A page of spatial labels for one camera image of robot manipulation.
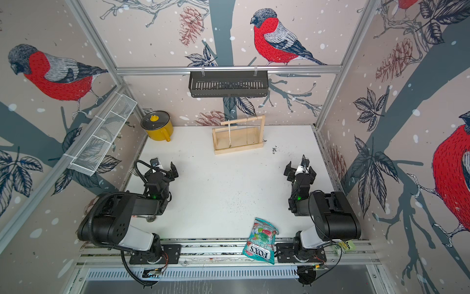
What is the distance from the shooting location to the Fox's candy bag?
727 millimetres

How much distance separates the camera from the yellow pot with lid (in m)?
1.09

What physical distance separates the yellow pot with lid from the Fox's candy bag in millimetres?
746
